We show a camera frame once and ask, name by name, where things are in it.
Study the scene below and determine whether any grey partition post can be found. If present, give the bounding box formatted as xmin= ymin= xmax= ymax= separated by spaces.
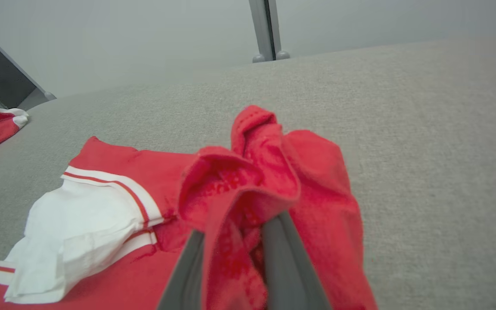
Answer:
xmin=248 ymin=0 xmax=283 ymax=61

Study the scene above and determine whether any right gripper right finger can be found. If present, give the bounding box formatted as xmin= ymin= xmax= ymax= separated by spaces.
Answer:
xmin=261 ymin=210 xmax=333 ymax=310

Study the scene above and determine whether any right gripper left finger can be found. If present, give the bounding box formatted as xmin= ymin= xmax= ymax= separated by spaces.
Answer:
xmin=157 ymin=230 xmax=206 ymax=310

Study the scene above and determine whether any red basketball jersey with number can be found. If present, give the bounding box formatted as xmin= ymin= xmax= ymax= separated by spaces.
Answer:
xmin=0 ymin=105 xmax=378 ymax=310

